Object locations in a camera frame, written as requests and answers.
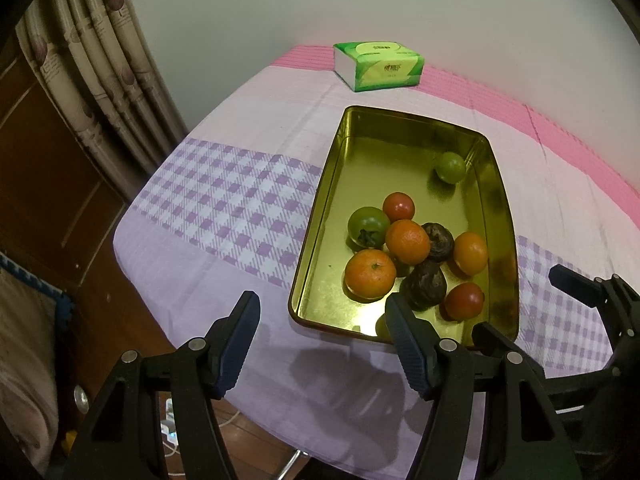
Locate chrome table leg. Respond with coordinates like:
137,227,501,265
272,447,307,480

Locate green tissue pack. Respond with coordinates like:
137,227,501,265
333,41,425,93

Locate gold metal tray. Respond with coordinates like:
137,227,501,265
289,105,521,345

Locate red tomato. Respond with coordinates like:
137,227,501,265
382,191,417,222
444,282,485,322

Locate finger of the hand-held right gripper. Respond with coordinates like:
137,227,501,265
548,263,640,361
472,322,548,393

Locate large orange mandarin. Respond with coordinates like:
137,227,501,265
344,249,398,302

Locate blue-edged floor mat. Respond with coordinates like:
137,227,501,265
0,252,76,341

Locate beige patterned curtain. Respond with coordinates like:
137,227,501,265
15,0,188,186

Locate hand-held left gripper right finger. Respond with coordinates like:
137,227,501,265
385,293,583,480

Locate dark wrinkled passion fruit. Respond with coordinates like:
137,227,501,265
421,222,456,263
402,260,448,311

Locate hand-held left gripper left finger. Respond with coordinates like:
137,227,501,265
62,290,261,480

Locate dark green tomato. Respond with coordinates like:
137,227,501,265
348,206,392,250

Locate light green lime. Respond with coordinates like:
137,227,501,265
435,151,467,184

